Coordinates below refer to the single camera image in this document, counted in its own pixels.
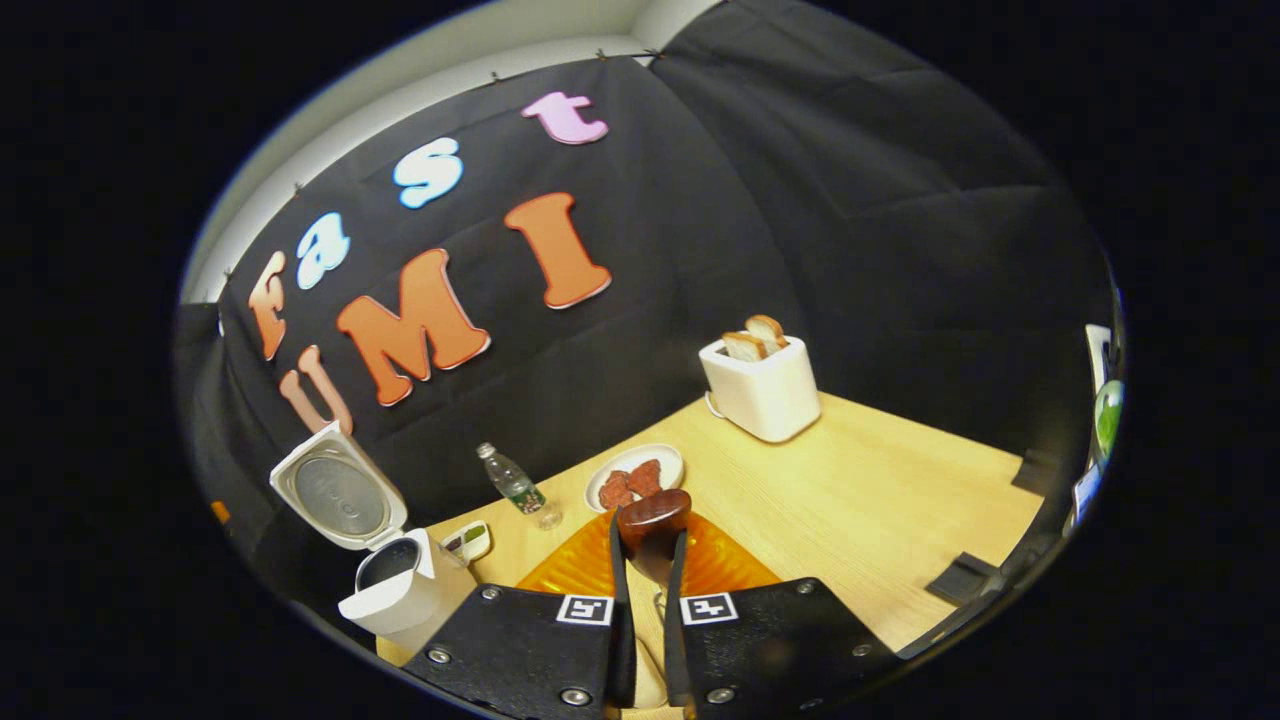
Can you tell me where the brown wooden spoon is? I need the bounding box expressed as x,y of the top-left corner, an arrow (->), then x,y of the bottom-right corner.
616,489 -> 693,586

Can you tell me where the white divided sauce dish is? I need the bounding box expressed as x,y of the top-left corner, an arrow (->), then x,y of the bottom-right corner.
441,520 -> 493,564

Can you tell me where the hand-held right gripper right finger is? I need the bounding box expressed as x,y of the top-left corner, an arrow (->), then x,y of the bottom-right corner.
663,512 -> 901,720

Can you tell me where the black backdrop cloth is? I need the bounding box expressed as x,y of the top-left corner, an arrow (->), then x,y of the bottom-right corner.
172,0 -> 1121,601

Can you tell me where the white round plate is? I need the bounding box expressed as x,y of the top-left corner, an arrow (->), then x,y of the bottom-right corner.
585,443 -> 686,513

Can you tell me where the white card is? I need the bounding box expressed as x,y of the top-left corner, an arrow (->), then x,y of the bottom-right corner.
1085,323 -> 1114,396

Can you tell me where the black flat block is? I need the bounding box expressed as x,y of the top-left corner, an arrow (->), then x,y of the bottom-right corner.
925,552 -> 1001,608

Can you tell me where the white toaster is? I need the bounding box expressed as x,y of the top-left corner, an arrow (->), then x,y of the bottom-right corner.
698,335 -> 823,444

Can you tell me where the green round object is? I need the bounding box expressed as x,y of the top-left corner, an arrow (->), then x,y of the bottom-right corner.
1092,380 -> 1126,461

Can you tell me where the white rice cooker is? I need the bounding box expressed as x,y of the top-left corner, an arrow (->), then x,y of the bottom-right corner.
268,421 -> 479,656

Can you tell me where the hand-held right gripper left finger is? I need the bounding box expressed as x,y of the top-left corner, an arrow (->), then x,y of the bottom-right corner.
400,510 -> 638,720

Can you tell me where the clear plastic water bottle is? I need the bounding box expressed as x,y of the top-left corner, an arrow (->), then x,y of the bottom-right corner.
476,442 -> 563,531

